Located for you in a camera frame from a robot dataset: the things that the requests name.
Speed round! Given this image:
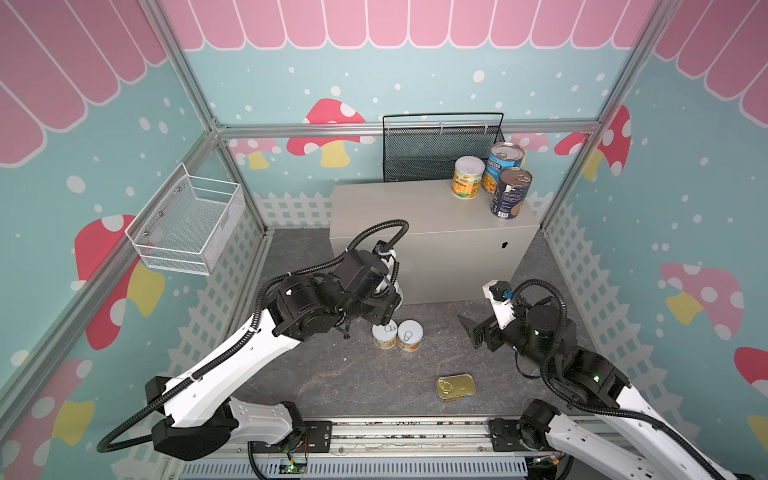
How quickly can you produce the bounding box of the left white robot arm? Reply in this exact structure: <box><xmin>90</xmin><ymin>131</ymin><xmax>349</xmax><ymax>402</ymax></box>
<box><xmin>97</xmin><ymin>219</ymin><xmax>409</xmax><ymax>461</ymax></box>

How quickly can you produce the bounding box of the black mesh wire basket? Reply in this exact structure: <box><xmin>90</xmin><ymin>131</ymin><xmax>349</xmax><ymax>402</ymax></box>
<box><xmin>381</xmin><ymin>112</ymin><xmax>504</xmax><ymax>183</ymax></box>

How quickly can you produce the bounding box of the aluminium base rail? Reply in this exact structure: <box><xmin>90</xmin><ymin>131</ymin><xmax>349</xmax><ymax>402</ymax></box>
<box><xmin>239</xmin><ymin>415</ymin><xmax>625</xmax><ymax>480</ymax></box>

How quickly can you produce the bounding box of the gold rectangular sardine tin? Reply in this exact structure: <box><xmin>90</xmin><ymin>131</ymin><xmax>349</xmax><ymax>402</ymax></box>
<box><xmin>436</xmin><ymin>373</ymin><xmax>477</xmax><ymax>402</ymax></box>

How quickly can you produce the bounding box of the blue Progresso soup can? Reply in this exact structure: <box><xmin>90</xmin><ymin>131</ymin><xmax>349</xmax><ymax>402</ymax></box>
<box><xmin>482</xmin><ymin>142</ymin><xmax>525</xmax><ymax>194</ymax></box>

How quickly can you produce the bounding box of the dark navy label can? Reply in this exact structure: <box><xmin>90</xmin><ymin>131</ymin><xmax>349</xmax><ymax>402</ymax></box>
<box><xmin>491</xmin><ymin>167</ymin><xmax>533</xmax><ymax>220</ymax></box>

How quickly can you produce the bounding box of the grey metal cabinet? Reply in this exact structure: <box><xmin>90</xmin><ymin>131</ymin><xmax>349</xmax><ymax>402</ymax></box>
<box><xmin>329</xmin><ymin>180</ymin><xmax>540</xmax><ymax>304</ymax></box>

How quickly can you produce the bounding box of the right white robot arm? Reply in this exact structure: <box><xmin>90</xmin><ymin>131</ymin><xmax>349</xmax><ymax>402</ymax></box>
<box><xmin>460</xmin><ymin>279</ymin><xmax>736</xmax><ymax>479</ymax></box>

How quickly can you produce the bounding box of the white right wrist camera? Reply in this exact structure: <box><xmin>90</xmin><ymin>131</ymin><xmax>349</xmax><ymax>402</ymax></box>
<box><xmin>482</xmin><ymin>280</ymin><xmax>515</xmax><ymax>330</ymax></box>

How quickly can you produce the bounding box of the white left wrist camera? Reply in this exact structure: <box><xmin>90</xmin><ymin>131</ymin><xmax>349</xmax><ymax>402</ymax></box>
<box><xmin>373</xmin><ymin>240</ymin><xmax>400</xmax><ymax>294</ymax></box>

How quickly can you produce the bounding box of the yellow can white lid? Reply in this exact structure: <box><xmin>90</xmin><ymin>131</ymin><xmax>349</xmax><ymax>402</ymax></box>
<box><xmin>397</xmin><ymin>319</ymin><xmax>424</xmax><ymax>352</ymax></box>
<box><xmin>371</xmin><ymin>320</ymin><xmax>398</xmax><ymax>350</ymax></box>
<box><xmin>451</xmin><ymin>156</ymin><xmax>485</xmax><ymax>200</ymax></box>

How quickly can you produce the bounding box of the white mesh wire basket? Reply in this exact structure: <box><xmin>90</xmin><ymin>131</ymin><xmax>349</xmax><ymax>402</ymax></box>
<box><xmin>125</xmin><ymin>164</ymin><xmax>245</xmax><ymax>276</ymax></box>

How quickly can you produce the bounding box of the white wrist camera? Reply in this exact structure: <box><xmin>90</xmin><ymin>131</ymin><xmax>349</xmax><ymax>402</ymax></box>
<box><xmin>482</xmin><ymin>280</ymin><xmax>515</xmax><ymax>330</ymax></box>
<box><xmin>373</xmin><ymin>240</ymin><xmax>400</xmax><ymax>294</ymax></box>

